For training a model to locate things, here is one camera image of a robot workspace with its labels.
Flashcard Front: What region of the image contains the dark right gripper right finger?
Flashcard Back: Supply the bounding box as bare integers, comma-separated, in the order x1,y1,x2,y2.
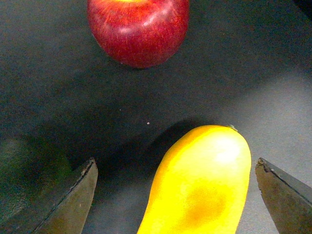
255,157,312,234

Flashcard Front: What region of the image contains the yellow mango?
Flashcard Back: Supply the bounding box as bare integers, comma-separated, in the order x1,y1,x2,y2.
138,125,251,234

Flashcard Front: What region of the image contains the red apple near gripper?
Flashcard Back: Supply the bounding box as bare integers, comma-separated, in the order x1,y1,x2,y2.
87,0,190,68

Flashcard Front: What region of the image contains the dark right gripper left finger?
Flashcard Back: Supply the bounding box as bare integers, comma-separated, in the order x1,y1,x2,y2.
0,157,98,234

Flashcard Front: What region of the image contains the green avocado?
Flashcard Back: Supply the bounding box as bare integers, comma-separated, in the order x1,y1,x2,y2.
0,136,72,223

